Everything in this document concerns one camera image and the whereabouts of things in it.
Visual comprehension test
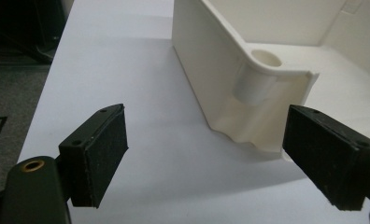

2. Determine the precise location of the white board sheet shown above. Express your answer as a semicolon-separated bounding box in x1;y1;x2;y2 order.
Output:
18;0;370;224

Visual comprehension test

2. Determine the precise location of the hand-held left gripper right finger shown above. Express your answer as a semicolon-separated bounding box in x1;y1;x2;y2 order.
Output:
281;104;370;212

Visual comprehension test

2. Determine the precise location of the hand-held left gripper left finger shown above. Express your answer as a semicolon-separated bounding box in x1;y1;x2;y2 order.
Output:
57;103;130;209

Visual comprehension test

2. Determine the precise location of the black metal stand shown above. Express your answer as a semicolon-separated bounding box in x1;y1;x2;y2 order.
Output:
0;0;69;67

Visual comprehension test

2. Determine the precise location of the white plastic bin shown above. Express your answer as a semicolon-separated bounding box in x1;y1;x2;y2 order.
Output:
172;0;370;162

